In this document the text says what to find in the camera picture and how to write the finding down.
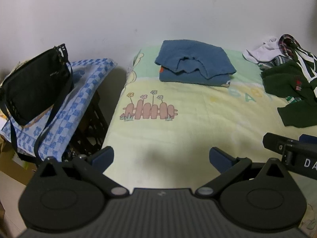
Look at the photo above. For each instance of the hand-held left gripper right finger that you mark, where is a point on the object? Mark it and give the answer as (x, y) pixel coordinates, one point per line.
(218, 157)

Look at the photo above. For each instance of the green white-striped sweater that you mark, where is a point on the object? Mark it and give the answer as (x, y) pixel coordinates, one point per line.
(282, 81)

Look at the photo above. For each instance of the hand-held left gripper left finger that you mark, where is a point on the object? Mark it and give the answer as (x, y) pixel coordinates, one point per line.
(104, 156)

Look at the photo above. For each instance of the white garment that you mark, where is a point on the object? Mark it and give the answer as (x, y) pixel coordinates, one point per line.
(260, 52)

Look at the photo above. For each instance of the black shoulder bag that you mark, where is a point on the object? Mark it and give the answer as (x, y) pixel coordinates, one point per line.
(34, 84)

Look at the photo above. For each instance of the cardboard box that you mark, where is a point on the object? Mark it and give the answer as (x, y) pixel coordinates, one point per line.
(12, 163)

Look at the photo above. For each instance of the red plaid shirt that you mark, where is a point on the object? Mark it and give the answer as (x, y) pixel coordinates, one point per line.
(288, 45)

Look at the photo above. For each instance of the blue sweater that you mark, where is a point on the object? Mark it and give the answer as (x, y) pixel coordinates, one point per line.
(193, 54)

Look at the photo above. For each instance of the grey blue striped knit garment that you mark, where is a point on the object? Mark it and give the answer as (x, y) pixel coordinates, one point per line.
(275, 62)

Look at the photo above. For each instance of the blue checkered cloth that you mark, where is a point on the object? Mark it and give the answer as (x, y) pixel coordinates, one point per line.
(86, 76)

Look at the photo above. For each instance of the black plastic crate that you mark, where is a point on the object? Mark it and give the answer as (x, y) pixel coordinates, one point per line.
(91, 126)

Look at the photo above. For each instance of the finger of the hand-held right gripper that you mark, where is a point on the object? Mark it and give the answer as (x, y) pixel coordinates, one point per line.
(273, 142)
(308, 139)

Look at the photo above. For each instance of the pastel printed bed sheet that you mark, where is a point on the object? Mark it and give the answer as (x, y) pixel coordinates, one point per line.
(193, 119)

